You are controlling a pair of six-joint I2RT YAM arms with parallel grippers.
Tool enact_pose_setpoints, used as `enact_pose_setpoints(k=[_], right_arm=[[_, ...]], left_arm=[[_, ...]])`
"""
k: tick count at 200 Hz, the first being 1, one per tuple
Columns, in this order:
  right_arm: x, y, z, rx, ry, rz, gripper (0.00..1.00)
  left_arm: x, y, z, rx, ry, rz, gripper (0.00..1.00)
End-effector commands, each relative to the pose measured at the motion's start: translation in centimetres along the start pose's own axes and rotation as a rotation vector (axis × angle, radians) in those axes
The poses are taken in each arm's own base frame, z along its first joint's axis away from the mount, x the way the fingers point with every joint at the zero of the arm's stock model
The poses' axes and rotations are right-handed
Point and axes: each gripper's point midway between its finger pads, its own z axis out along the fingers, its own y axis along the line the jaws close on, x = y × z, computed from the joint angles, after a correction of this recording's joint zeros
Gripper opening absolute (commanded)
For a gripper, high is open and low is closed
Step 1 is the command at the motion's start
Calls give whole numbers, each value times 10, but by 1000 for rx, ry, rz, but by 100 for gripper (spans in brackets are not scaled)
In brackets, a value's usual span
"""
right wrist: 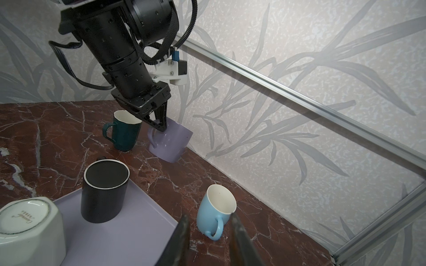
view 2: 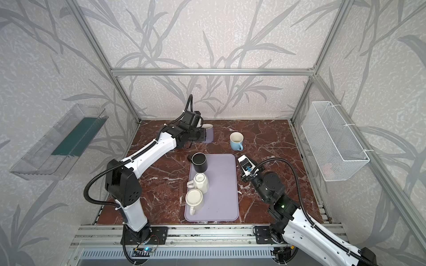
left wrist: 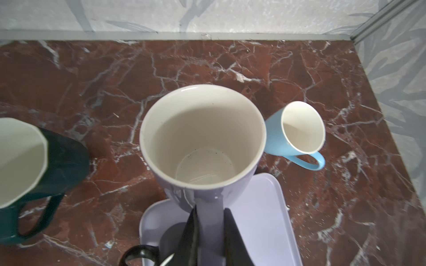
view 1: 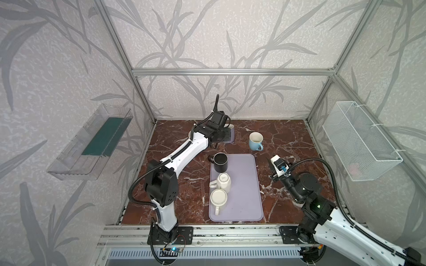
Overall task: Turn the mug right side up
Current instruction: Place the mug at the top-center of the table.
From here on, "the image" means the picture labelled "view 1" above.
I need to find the black enamel mug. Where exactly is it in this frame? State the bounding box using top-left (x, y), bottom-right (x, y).
top-left (207, 153), bottom-right (228, 173)

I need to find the light blue mug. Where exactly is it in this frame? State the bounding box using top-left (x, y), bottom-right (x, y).
top-left (249, 132), bottom-right (264, 151)

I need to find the white faceted mug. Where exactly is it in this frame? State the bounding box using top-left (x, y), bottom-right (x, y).
top-left (209, 173), bottom-right (231, 194)

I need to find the lavender mug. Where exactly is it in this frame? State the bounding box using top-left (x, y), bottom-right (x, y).
top-left (224, 124), bottom-right (235, 143)

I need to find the dark green mug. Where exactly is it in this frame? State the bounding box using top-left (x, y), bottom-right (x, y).
top-left (189, 130), bottom-right (194, 142)

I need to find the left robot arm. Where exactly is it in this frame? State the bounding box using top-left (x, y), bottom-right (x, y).
top-left (128, 95), bottom-right (230, 233)

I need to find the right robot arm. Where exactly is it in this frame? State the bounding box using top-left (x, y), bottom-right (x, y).
top-left (268, 155), bottom-right (422, 266)

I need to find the cream round mug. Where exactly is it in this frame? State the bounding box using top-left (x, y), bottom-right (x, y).
top-left (210, 188), bottom-right (228, 216)

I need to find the lavender plastic tray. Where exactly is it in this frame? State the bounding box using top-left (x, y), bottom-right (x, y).
top-left (209, 154), bottom-right (264, 222)

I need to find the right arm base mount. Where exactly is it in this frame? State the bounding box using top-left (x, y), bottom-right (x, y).
top-left (279, 225), bottom-right (316, 244)

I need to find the white wire mesh basket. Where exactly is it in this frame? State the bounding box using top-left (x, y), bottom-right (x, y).
top-left (323, 101), bottom-right (403, 182)

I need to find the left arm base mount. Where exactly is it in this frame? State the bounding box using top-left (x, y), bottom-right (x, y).
top-left (147, 224), bottom-right (194, 245)

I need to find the aluminium cage frame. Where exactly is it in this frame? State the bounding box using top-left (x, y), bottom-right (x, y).
top-left (91, 0), bottom-right (426, 194)

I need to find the clear acrylic wall shelf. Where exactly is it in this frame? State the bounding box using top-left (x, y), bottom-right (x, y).
top-left (47, 104), bottom-right (133, 181)

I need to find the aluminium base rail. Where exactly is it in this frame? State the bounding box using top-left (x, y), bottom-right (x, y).
top-left (96, 223), bottom-right (377, 248)

